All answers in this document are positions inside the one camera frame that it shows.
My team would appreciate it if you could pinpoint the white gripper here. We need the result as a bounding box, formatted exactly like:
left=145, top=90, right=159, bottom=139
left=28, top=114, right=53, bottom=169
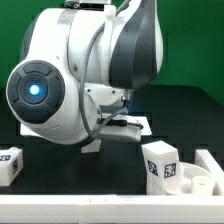
left=98, top=115, right=144, bottom=142

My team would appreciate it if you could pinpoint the white round stool seat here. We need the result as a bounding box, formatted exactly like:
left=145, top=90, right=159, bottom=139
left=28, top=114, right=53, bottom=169
left=146, top=161, right=216, bottom=196

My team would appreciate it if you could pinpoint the paper sheet with markers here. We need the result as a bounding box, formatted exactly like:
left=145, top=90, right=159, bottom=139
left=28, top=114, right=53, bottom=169
left=101, top=115, right=152, bottom=137

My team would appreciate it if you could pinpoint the white L-shaped fence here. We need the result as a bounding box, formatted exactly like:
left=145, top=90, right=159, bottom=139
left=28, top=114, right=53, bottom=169
left=0, top=150, right=224, bottom=224

